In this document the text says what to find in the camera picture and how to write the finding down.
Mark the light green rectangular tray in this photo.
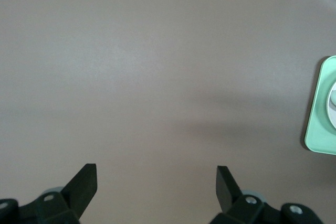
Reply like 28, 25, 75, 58
301, 55, 336, 155

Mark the round beige plate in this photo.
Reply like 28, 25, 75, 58
326, 81, 336, 130

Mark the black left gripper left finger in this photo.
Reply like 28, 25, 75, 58
19, 164, 98, 224

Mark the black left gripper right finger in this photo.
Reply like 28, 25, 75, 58
209, 166, 280, 224

